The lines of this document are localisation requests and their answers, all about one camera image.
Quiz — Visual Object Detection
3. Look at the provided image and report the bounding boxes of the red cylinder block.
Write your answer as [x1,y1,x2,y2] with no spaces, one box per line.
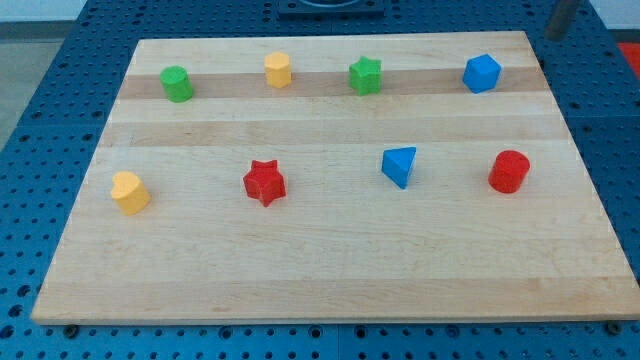
[488,150,530,194]

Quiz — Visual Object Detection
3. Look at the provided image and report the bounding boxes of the green cylinder block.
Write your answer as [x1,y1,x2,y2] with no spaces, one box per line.
[160,65,194,103]

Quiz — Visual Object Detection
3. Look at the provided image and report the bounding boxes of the green star block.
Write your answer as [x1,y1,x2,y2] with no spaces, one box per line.
[349,56,382,96]

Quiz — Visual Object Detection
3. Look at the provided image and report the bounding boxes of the yellow hexagon block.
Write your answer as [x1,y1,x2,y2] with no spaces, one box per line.
[264,52,292,88]

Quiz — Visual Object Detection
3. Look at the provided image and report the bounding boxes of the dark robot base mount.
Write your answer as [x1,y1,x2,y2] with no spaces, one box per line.
[274,0,386,18]

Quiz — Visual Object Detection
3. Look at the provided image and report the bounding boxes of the yellow heart block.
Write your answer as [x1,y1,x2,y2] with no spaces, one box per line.
[110,171,151,216]

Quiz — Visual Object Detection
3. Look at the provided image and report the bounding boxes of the large wooden board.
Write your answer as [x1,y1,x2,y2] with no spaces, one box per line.
[32,31,639,325]

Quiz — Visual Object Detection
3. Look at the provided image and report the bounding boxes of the blue cube block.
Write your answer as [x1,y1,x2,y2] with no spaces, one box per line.
[462,54,502,93]

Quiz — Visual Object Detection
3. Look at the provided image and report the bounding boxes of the blue triangle block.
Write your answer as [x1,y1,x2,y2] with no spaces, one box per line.
[381,147,417,189]

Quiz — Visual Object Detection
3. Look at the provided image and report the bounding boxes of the red star block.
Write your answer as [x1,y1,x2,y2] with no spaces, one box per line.
[243,160,286,207]

